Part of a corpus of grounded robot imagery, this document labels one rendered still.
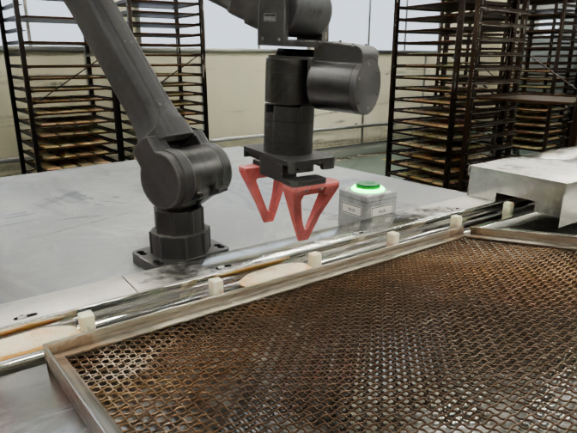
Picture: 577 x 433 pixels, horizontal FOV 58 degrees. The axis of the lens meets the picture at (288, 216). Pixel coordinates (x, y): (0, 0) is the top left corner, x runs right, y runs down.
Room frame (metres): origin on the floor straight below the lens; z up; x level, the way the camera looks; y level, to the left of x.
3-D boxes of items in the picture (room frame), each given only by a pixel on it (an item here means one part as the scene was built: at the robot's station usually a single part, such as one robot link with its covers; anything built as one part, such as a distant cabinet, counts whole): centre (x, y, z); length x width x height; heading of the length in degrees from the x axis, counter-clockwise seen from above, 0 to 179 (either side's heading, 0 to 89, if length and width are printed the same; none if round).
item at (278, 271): (0.59, 0.01, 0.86); 0.10 x 0.04 x 0.01; 125
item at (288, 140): (0.61, 0.00, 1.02); 0.10 x 0.07 x 0.07; 35
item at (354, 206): (0.84, -0.13, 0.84); 0.08 x 0.08 x 0.11; 35
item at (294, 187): (0.59, -0.01, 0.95); 0.07 x 0.07 x 0.09; 35
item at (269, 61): (0.60, -0.01, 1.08); 0.07 x 0.06 x 0.07; 54
